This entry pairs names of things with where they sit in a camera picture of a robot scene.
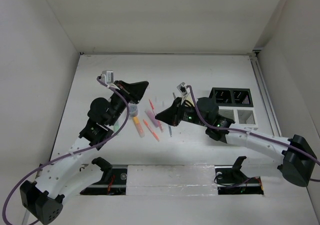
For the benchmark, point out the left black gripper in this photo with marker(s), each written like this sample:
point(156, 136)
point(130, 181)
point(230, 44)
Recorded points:
point(133, 92)

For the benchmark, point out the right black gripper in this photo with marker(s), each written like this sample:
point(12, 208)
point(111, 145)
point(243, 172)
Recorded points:
point(172, 115)

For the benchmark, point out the blue pen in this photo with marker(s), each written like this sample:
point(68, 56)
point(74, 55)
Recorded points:
point(170, 130)

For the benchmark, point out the red pen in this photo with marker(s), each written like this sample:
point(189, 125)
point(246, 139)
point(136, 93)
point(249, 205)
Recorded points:
point(154, 112)

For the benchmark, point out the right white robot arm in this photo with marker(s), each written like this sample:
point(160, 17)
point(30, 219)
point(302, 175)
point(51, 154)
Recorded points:
point(292, 158)

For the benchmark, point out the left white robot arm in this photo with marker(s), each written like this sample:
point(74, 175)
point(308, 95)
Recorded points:
point(80, 167)

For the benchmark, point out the paper clip jar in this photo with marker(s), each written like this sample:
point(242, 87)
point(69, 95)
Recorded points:
point(133, 110)

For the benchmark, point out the purple highlighter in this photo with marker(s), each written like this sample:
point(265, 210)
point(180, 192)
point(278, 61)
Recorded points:
point(152, 118)

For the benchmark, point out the orange pen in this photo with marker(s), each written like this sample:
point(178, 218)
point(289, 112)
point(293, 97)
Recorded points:
point(151, 130)

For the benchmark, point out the orange highlighter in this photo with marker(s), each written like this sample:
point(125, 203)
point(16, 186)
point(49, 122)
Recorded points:
point(138, 126)

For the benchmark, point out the green highlighter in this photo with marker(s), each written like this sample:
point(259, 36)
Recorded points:
point(116, 127)

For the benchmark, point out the black organizer box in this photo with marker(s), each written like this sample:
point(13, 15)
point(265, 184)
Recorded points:
point(232, 97)

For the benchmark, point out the white organizer box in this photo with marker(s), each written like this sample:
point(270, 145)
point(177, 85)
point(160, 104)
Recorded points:
point(243, 115)

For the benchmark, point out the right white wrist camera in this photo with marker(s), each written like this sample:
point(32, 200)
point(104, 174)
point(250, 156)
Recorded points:
point(182, 88)

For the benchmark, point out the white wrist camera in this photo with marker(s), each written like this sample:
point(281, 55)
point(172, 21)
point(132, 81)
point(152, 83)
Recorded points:
point(107, 77)
point(182, 88)

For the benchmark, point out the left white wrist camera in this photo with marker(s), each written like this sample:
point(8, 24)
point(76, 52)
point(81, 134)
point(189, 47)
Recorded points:
point(107, 77)

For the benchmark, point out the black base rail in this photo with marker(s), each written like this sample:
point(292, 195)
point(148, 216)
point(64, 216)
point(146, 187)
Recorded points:
point(170, 180)

